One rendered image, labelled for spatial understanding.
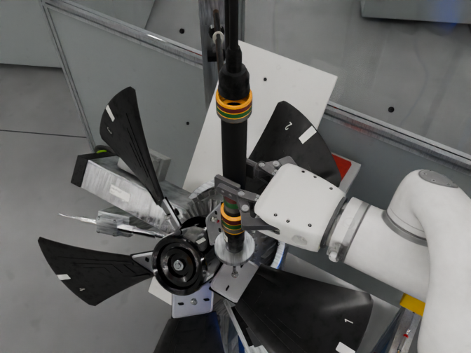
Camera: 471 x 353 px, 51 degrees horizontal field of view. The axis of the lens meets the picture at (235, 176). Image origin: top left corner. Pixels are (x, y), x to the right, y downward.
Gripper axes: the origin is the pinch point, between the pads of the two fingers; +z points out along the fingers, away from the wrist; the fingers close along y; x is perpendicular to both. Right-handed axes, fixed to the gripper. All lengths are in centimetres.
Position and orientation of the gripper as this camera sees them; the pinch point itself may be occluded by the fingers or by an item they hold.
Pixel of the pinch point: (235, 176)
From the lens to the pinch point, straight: 70.0
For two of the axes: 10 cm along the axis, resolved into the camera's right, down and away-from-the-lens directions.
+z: -8.6, -4.1, 3.1
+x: 0.0, -6.1, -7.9
